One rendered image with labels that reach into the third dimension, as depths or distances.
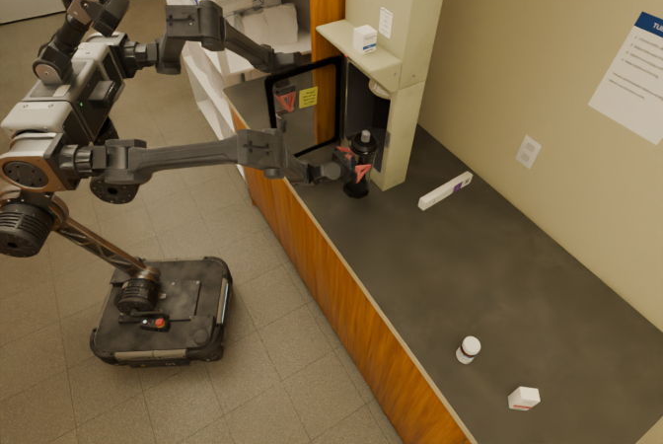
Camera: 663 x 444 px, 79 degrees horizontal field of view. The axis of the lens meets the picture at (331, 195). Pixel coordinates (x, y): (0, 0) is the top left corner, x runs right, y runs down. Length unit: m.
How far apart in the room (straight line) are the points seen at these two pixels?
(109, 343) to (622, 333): 2.07
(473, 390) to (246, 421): 1.23
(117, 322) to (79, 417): 0.47
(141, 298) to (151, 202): 1.07
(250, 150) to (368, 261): 0.69
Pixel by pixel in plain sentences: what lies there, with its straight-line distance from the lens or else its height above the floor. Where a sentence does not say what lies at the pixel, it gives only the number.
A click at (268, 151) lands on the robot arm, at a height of 1.52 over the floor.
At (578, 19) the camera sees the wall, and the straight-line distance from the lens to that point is 1.40.
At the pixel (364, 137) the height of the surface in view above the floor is 1.26.
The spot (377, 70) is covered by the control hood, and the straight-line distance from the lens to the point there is 1.20.
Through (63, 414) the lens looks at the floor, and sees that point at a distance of 2.51.
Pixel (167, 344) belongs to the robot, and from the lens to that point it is 2.16.
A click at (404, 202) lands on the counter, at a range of 1.58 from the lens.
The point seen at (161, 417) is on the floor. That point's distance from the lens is 2.31.
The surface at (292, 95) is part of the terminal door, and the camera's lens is 1.48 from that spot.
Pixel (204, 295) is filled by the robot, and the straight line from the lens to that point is 2.22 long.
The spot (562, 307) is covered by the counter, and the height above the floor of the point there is 0.94.
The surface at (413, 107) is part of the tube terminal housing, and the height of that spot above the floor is 1.32.
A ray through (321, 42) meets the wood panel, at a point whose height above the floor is 1.42.
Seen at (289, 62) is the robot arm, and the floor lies 1.39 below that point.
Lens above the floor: 2.12
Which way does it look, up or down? 48 degrees down
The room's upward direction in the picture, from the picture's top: 1 degrees clockwise
